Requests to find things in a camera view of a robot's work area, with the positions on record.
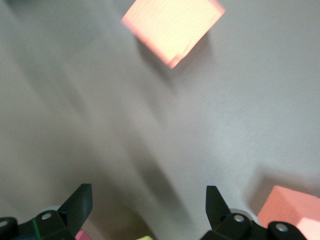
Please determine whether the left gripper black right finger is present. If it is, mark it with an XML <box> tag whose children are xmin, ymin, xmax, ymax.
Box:
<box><xmin>199</xmin><ymin>185</ymin><xmax>309</xmax><ymax>240</ymax></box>

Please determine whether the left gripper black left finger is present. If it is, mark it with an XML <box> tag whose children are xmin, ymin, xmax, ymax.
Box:
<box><xmin>0</xmin><ymin>183</ymin><xmax>94</xmax><ymax>240</ymax></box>

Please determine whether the crimson foam cube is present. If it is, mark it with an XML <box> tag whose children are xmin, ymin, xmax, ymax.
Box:
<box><xmin>74</xmin><ymin>229</ymin><xmax>91</xmax><ymax>240</ymax></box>

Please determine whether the orange foam cube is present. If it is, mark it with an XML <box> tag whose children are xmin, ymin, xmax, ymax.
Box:
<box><xmin>257</xmin><ymin>185</ymin><xmax>320</xmax><ymax>240</ymax></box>

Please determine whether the orange foam cube notched corner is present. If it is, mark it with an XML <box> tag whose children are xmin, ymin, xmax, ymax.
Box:
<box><xmin>121</xmin><ymin>0</ymin><xmax>227</xmax><ymax>70</ymax></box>

